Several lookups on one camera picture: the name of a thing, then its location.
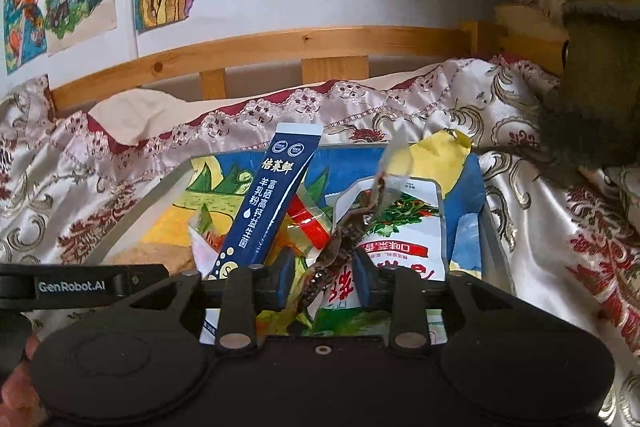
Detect person's left hand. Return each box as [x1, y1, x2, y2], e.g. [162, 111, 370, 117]
[0, 332, 46, 427]

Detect dark blue stick packet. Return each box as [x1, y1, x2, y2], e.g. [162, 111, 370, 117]
[202, 123, 323, 283]

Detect wooden bed headboard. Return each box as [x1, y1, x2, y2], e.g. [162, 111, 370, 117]
[50, 21, 571, 118]

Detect red and yellow clear packet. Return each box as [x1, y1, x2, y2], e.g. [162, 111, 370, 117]
[272, 187, 333, 268]

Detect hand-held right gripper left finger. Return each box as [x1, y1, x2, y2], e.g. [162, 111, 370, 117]
[120, 252, 297, 353]

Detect clear packet of brown snack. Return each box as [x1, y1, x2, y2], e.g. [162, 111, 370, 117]
[280, 129, 416, 333]

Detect white vegetable print snack packet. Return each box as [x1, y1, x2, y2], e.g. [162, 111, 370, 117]
[310, 176, 448, 338]

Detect colourful drawing paper sheet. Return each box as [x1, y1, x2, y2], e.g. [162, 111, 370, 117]
[145, 129, 486, 288]

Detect white and orange snack packet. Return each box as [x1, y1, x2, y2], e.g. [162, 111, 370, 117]
[187, 204, 226, 280]

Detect olive green garment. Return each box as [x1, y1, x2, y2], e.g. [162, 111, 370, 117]
[540, 0, 640, 172]

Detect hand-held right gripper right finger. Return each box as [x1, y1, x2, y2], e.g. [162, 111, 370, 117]
[352, 251, 516, 350]

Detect orange figure wall drawing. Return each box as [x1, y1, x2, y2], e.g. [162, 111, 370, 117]
[2, 0, 51, 75]

